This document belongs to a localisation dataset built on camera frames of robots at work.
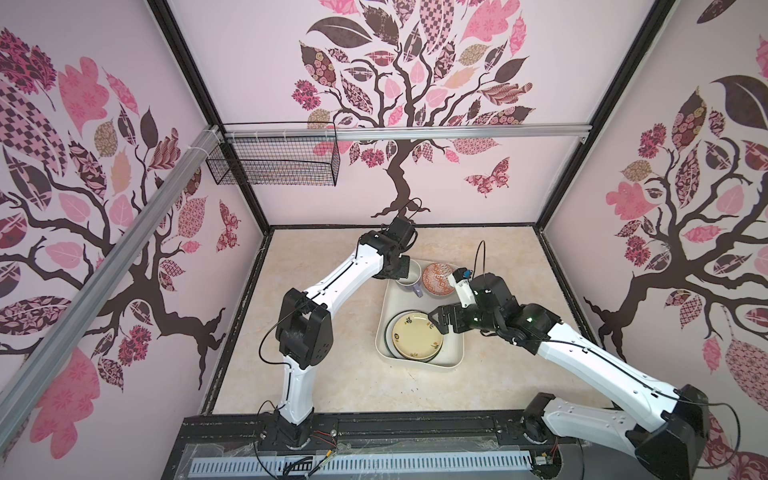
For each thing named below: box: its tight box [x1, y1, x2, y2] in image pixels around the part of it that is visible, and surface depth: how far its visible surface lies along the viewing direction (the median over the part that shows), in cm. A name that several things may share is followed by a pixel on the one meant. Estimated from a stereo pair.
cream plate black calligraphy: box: [392, 312, 443, 360], surface depth 87 cm
